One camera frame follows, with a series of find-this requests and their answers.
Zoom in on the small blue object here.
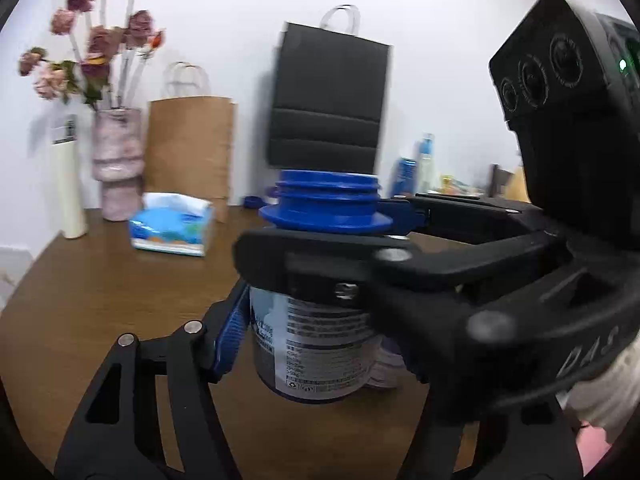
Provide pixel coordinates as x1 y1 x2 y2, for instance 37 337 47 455
242 186 279 211

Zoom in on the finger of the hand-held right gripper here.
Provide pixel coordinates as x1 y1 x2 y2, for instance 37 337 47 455
377 194 549 247
232 225 569 402

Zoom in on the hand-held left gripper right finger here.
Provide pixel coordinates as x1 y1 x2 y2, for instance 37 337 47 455
395 392 586 480

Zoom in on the brown paper bag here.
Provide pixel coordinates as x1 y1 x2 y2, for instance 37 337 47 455
145 61 237 224

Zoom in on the yellow packet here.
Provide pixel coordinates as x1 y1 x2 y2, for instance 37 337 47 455
438 175 482 196

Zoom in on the pink marbled vase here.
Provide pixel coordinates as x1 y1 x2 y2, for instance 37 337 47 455
91 107 147 222

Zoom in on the dark brown box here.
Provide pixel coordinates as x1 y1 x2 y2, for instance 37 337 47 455
487 163 515 199

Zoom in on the person's right forearm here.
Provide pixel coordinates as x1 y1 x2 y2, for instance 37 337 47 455
565 344 640 444

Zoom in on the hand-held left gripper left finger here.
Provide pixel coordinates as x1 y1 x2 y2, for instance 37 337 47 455
54 280 251 480

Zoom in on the pink striped cup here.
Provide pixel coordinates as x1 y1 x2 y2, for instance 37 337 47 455
366 332 404 392

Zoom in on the pink clothing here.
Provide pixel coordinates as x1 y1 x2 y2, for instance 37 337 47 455
575 422 620 467

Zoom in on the white bottle with blue cap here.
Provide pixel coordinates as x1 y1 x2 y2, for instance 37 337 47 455
417 133 437 195

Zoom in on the dried pink flower bouquet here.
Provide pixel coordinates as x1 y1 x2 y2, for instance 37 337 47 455
19 0 167 112

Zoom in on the blue tissue pack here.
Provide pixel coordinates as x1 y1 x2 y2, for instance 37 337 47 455
128 191 216 258

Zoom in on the black paper bag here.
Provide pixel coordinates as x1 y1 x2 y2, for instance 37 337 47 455
266 5 394 176

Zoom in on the tall cream bottle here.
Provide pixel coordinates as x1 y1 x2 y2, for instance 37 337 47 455
50 114 90 240

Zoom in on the tan paper bag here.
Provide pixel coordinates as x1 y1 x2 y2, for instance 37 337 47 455
504 166 532 204

